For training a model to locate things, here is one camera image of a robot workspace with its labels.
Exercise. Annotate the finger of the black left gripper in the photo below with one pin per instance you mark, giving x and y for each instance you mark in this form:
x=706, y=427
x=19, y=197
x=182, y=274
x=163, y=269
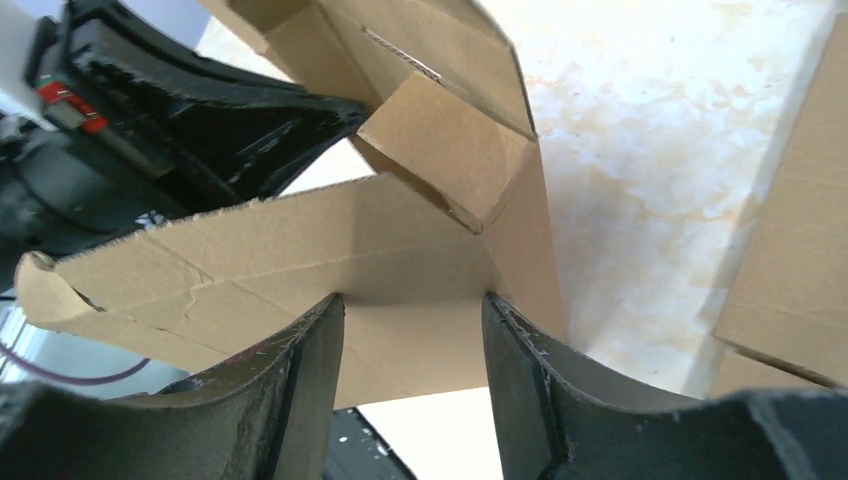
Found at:
x=217, y=134

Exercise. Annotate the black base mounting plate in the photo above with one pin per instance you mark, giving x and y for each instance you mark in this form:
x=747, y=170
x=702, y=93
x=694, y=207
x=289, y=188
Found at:
x=357, y=451

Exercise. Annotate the cardboard box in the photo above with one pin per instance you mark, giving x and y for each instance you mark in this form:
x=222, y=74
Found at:
x=456, y=207

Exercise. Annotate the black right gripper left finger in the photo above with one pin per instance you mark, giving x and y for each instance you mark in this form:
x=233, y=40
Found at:
x=264, y=413

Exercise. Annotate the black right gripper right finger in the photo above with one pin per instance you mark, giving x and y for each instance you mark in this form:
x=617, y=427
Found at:
x=559, y=414

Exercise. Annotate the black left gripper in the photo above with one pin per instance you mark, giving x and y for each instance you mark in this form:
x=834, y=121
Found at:
x=67, y=182

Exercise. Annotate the cardboard sheet pile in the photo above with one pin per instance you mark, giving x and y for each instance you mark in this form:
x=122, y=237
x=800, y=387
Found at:
x=785, y=318

